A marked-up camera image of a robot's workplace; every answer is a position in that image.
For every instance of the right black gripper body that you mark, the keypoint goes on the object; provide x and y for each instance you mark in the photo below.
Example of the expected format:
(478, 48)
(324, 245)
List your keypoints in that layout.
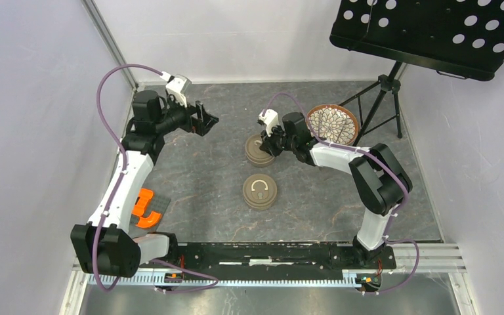
(277, 142)

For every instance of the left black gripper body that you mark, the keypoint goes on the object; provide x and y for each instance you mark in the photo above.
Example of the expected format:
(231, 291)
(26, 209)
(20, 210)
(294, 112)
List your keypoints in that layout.
(195, 125)

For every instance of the brown lid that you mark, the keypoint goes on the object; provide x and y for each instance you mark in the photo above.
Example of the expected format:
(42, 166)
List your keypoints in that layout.
(254, 141)
(260, 186)

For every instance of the brown bowl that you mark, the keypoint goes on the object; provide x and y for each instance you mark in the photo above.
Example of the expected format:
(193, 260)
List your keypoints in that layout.
(258, 158)
(259, 204)

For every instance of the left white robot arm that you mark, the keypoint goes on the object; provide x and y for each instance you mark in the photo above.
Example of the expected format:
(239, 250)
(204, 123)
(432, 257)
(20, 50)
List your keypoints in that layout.
(103, 245)

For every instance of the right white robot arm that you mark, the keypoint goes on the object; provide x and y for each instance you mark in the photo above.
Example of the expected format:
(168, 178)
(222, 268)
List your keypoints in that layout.
(380, 180)

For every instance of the patterned orange plate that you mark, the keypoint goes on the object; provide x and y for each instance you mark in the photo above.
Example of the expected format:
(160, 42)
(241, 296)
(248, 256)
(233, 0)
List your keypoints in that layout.
(333, 123)

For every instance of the grey lego baseplate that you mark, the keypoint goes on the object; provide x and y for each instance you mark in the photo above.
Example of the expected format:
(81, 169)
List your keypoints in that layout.
(159, 204)

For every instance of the orange horseshoe toy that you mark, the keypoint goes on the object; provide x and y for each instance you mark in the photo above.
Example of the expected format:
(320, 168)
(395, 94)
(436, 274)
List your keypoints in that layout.
(143, 201)

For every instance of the black music stand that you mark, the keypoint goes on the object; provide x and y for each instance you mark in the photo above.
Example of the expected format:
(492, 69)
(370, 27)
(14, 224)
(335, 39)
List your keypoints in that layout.
(462, 39)

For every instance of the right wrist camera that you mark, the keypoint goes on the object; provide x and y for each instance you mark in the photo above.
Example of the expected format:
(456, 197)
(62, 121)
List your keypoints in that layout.
(268, 118)

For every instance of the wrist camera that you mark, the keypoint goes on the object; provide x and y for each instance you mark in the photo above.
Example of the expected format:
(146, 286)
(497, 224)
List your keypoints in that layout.
(268, 118)
(176, 86)

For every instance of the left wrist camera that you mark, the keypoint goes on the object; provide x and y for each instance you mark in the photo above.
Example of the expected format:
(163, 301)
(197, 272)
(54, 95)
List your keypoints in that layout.
(176, 86)

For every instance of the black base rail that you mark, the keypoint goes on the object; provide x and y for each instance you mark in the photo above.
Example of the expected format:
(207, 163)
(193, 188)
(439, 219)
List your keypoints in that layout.
(278, 260)

